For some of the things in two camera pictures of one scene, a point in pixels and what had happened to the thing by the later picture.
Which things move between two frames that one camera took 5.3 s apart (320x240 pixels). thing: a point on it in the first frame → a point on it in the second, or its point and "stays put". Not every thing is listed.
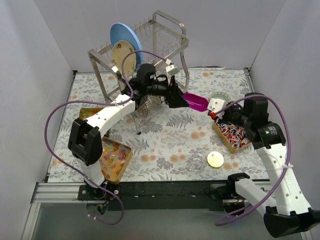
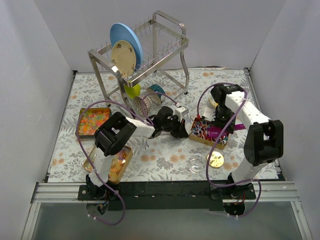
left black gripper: x=171 y=93 → x=180 y=128
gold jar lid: x=215 y=159 stays put
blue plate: x=119 y=31 stays put
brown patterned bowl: x=145 y=107 stays put
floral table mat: x=166 y=143 stays put
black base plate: x=167 y=196 stays put
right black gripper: x=225 y=114 → x=225 y=125
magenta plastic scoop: x=197 y=102 → x=216 y=131
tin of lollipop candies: x=233 y=135 → x=199 y=132
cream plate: x=119 y=50 stays put
